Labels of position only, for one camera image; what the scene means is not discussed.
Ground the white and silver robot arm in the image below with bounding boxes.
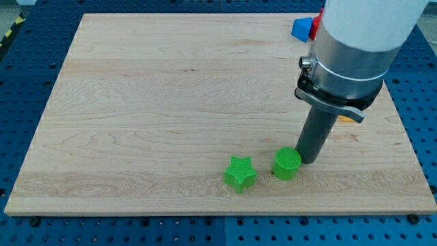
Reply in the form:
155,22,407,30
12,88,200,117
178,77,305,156
307,0,428,99

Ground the red block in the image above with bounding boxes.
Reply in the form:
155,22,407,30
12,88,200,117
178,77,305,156
309,8,324,40

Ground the green cylinder block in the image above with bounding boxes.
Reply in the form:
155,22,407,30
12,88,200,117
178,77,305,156
272,147,301,180

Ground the blue pentagon block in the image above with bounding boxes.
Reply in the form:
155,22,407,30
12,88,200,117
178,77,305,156
291,17,313,42

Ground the black tool clamp with lever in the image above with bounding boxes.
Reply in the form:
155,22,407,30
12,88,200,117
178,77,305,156
294,70,382,123

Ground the yellow heart block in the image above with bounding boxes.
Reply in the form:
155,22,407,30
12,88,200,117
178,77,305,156
338,115,354,123

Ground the green star block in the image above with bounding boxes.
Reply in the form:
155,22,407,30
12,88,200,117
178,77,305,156
223,156,257,193

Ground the wooden board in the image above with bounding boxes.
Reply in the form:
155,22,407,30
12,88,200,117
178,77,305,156
5,14,436,217

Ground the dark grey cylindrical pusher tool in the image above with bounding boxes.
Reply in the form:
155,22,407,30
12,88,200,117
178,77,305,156
296,106,337,164

